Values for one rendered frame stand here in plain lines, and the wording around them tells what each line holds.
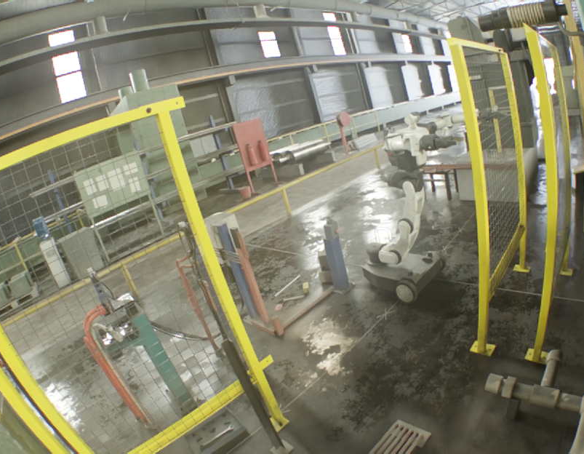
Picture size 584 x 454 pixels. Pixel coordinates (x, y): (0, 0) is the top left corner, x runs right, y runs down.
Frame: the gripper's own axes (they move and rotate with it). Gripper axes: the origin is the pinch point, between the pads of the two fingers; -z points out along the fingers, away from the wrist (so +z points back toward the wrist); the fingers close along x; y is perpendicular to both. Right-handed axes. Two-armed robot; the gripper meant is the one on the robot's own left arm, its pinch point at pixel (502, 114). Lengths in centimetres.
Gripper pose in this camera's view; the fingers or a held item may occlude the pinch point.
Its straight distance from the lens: 283.0
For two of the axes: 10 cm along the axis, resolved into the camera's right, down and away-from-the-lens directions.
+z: -6.4, -0.7, 7.7
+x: -7.2, 3.9, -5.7
